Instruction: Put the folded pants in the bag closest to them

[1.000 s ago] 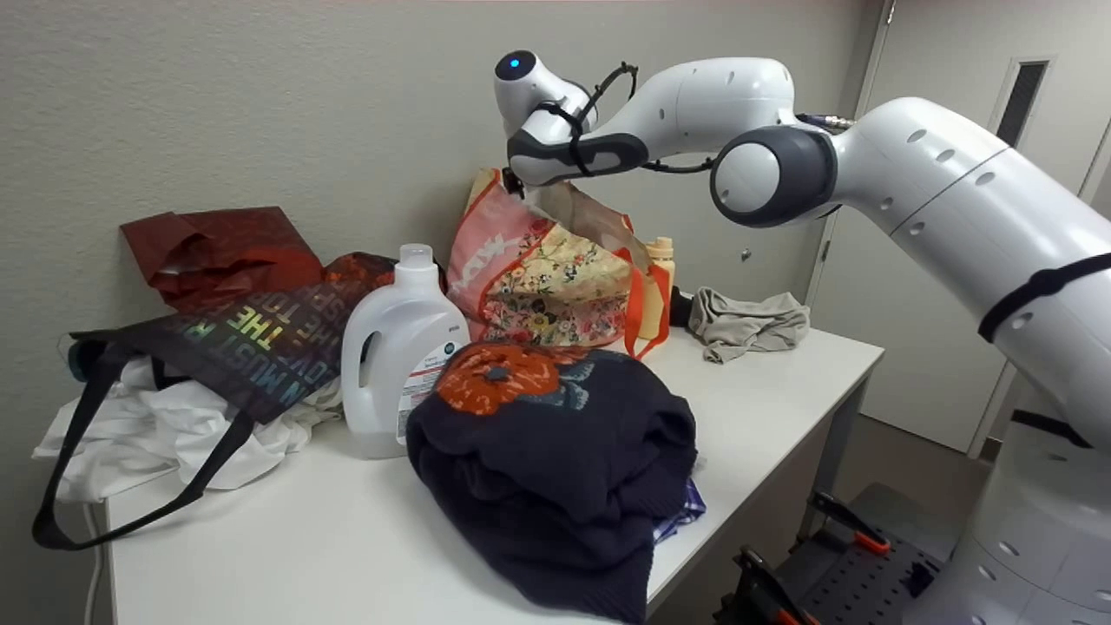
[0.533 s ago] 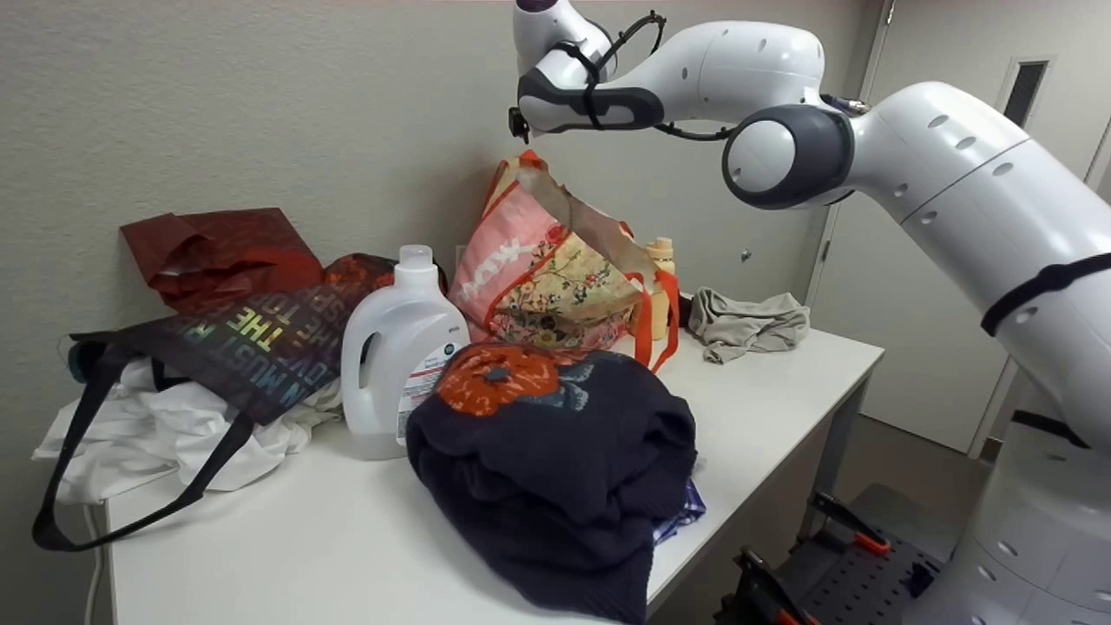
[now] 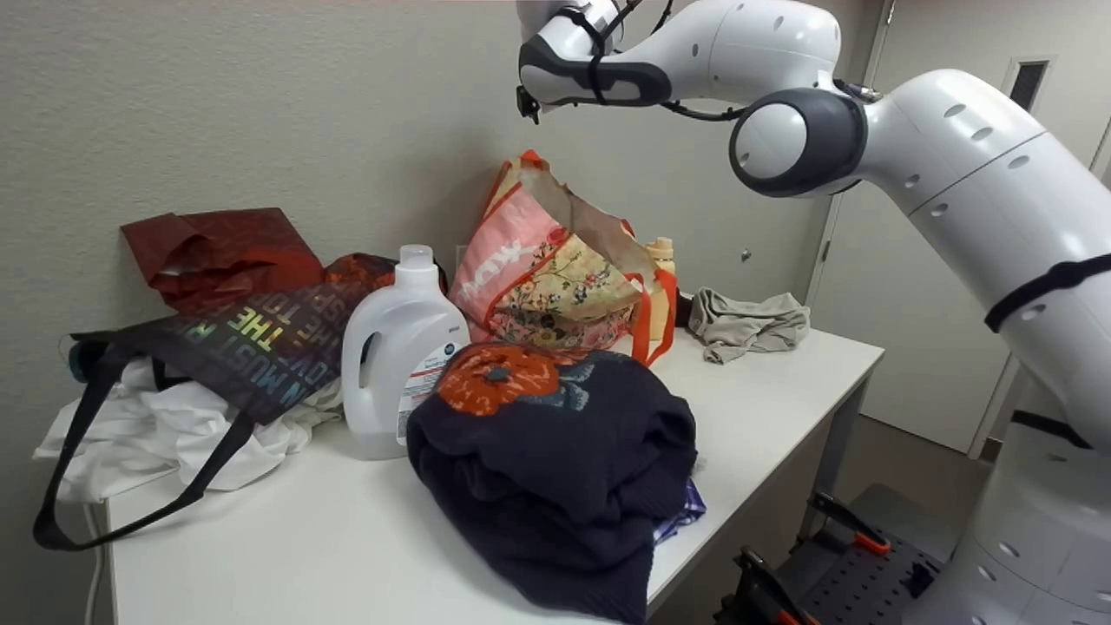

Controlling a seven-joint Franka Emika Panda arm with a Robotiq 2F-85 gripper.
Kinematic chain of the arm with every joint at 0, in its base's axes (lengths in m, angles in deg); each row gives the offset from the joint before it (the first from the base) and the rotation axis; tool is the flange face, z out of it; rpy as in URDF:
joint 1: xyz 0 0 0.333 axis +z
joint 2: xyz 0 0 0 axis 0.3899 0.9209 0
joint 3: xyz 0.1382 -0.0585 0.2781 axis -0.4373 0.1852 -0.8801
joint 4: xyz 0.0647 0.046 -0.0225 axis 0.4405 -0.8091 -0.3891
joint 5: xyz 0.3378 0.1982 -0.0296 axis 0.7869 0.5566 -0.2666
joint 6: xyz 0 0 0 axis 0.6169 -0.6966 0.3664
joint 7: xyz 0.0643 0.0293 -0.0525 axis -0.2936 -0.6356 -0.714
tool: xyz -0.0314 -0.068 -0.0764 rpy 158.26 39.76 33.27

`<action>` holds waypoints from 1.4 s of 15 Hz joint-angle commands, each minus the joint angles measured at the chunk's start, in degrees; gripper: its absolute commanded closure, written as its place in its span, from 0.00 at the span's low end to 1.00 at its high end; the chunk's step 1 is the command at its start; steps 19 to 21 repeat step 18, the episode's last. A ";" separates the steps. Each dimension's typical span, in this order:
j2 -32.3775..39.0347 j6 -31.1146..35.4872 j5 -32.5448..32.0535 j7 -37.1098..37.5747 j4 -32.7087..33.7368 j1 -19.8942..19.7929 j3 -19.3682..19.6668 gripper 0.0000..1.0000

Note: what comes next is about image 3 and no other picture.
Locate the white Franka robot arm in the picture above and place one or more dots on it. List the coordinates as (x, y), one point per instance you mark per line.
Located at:
(996, 184)

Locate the black tote bag colorful text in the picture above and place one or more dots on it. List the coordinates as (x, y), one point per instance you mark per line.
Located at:
(254, 348)

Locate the dark red bag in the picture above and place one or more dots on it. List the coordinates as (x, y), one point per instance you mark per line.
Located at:
(212, 261)

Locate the yellow plastic bottle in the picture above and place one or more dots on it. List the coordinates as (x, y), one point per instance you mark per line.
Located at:
(664, 257)

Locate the black cloth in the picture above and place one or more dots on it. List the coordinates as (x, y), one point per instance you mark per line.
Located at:
(685, 310)

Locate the navy knit sweater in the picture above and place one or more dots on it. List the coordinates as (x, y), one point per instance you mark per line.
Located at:
(558, 464)

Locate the white detergent jug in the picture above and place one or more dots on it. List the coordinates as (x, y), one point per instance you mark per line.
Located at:
(402, 360)

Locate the gray crumpled garment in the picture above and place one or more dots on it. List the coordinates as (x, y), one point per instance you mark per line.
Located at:
(749, 323)

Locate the blue patterned cloth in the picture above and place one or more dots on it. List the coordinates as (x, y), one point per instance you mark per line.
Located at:
(682, 508)

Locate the white door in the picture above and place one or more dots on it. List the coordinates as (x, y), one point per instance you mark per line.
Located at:
(889, 323)

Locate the black and orange tool stool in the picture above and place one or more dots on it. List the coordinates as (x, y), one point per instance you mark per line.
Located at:
(844, 568)

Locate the white crumpled cloth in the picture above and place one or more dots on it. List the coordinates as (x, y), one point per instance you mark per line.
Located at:
(152, 435)

